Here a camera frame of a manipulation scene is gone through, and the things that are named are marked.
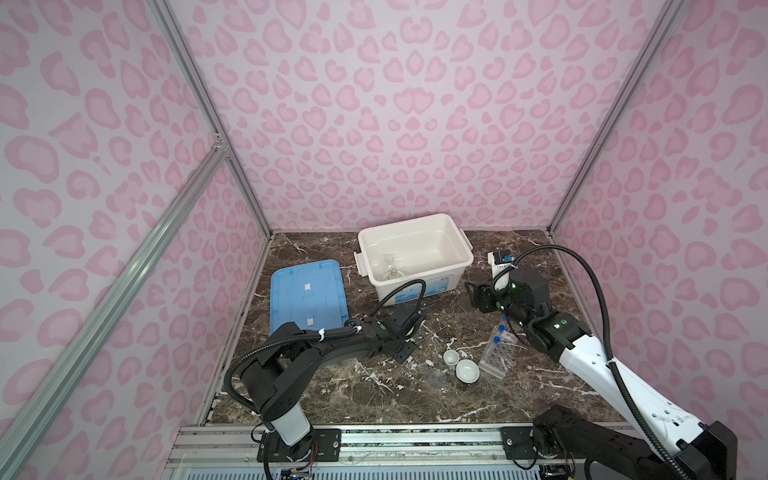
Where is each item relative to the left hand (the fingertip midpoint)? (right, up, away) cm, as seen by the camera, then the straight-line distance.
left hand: (406, 340), depth 89 cm
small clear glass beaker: (-5, +24, +13) cm, 28 cm away
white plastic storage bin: (+10, +27, +22) cm, 37 cm away
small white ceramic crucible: (+13, -4, -3) cm, 14 cm away
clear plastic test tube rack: (+27, -3, -1) cm, 27 cm away
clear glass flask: (-4, +19, +9) cm, 21 cm away
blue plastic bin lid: (-31, +12, +13) cm, 36 cm away
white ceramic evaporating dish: (+17, -7, -5) cm, 19 cm away
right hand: (+18, +19, -12) cm, 29 cm away
